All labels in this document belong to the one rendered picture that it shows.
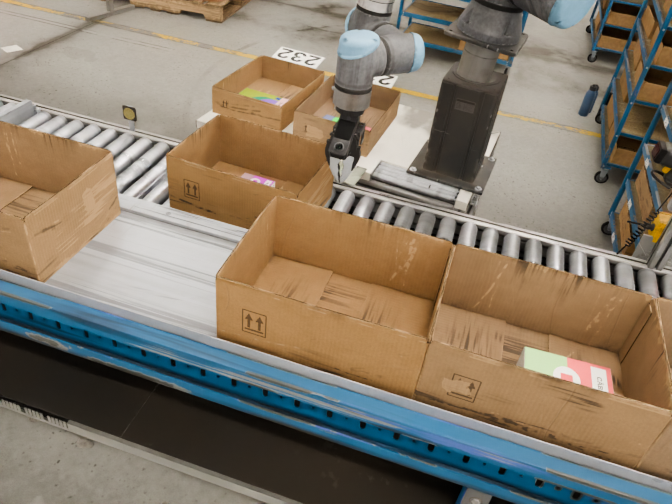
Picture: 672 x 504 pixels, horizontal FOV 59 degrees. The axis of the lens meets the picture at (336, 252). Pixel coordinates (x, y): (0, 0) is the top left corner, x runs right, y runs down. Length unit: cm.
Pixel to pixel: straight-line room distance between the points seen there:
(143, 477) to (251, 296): 111
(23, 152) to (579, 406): 132
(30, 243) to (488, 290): 92
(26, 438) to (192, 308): 110
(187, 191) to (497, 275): 88
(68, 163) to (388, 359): 90
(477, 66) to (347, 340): 111
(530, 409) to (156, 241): 88
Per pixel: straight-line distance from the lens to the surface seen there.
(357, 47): 139
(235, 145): 192
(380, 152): 213
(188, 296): 129
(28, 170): 165
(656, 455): 117
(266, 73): 258
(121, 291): 132
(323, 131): 210
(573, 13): 174
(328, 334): 106
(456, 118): 195
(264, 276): 132
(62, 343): 133
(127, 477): 208
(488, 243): 179
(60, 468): 215
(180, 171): 169
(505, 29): 188
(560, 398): 107
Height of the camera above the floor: 176
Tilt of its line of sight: 38 degrees down
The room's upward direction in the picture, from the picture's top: 8 degrees clockwise
